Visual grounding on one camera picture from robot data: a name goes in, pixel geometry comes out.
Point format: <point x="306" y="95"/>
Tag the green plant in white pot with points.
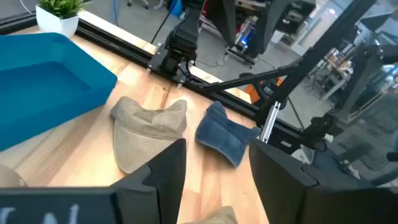
<point x="57" y="23"/>

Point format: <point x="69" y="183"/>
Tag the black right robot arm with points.
<point x="183" y="37"/>

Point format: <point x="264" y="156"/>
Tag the blue plastic bin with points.
<point x="46" y="87"/>

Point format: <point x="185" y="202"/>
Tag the beige cap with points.
<point x="9" y="177"/>
<point x="217" y="217"/>
<point x="143" y="133"/>

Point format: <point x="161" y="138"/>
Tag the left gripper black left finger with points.
<point x="161" y="186"/>

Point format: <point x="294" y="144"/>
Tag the cart with blue light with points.
<point x="245" y="37"/>

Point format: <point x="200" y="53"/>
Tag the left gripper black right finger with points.
<point x="280" y="189"/>

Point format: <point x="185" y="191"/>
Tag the silver aluminium bracket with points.
<point x="270" y="121"/>

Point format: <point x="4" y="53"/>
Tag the black diagonal frame strut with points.
<point x="248" y="79"/>

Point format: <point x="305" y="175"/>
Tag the orange object on floor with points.
<point x="253" y="93"/>

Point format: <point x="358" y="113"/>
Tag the black frame rail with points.
<point x="109" y="42"/>

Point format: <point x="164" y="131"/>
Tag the black frame post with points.
<point x="311" y="59"/>

